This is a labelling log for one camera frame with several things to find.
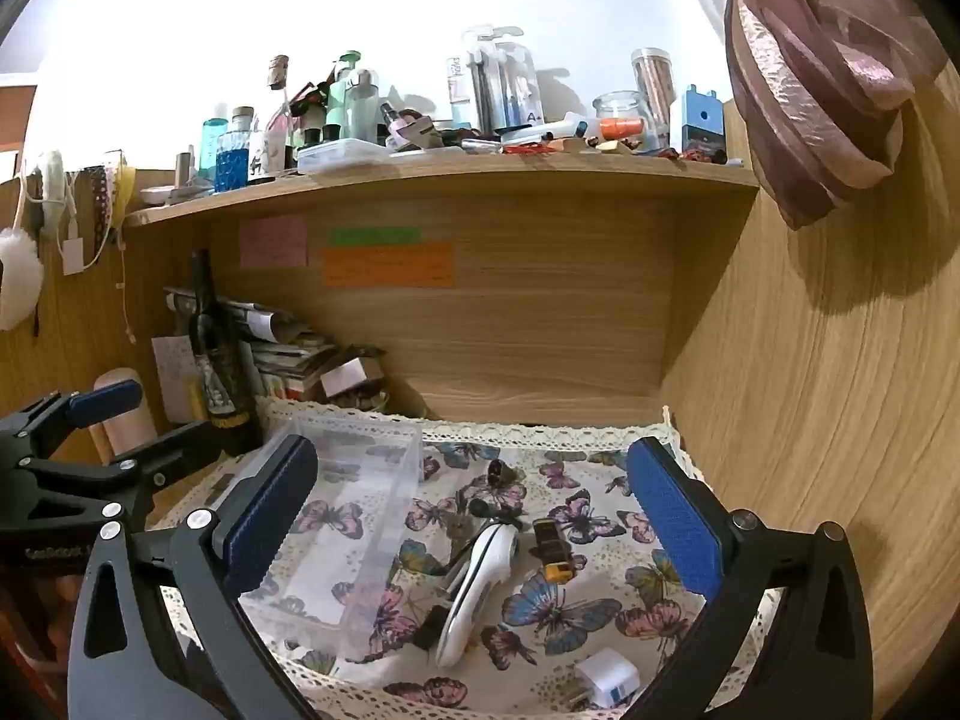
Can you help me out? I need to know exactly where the tall clear tube container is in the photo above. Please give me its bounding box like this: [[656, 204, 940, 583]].
[[631, 47, 675, 148]]

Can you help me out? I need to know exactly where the green sticky note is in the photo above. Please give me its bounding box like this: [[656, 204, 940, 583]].
[[329, 226, 421, 247]]

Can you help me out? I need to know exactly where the small black round microphone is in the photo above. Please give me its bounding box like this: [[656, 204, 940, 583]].
[[487, 458, 517, 489]]

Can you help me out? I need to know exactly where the clear plastic storage bin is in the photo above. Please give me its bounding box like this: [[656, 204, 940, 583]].
[[241, 411, 423, 663]]

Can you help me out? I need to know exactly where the black gold lipstick tube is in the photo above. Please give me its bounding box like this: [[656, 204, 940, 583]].
[[530, 518, 576, 585]]

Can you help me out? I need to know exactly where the clear plastic tray on shelf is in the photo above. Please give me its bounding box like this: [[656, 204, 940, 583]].
[[296, 138, 391, 174]]

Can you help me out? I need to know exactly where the pink sticky note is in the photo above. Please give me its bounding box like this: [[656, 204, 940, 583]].
[[239, 213, 308, 270]]

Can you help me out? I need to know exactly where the butterfly print lace cloth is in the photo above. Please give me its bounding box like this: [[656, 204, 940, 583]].
[[241, 401, 706, 718]]

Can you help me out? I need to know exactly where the hanging mauve cloth bag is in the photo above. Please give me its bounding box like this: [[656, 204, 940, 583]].
[[724, 0, 947, 229]]

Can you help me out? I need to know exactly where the blue liquid bottle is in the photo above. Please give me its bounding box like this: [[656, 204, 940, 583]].
[[213, 106, 254, 192]]

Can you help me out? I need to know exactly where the clear glass jar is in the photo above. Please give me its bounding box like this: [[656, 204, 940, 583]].
[[592, 89, 661, 153]]

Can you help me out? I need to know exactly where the dark wine bottle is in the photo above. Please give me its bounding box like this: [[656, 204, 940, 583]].
[[189, 249, 263, 457]]

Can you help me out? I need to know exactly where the small white box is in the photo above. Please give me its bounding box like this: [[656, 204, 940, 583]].
[[320, 356, 384, 398]]

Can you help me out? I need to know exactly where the white cylindrical cup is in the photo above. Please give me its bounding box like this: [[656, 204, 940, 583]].
[[88, 367, 158, 465]]

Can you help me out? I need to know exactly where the blue box on shelf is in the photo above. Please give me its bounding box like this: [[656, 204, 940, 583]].
[[680, 85, 726, 154]]

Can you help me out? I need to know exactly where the white paper note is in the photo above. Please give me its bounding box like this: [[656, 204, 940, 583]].
[[151, 337, 205, 424]]

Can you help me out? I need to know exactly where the white usb charger cube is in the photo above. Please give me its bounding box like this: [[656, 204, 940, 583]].
[[565, 649, 641, 710]]

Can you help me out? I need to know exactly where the wooden shelf board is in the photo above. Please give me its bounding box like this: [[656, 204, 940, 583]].
[[127, 153, 758, 229]]

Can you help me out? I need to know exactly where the orange sticky note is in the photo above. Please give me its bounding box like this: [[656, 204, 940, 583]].
[[322, 242, 455, 288]]

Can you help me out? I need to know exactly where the stack of books and papers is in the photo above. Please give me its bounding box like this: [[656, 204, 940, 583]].
[[166, 288, 389, 411]]

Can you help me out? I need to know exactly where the white handheld massager device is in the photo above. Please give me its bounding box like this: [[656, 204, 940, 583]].
[[434, 521, 521, 670]]

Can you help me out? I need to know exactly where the white fluffy puff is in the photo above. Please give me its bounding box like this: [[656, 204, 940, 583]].
[[0, 227, 44, 332]]

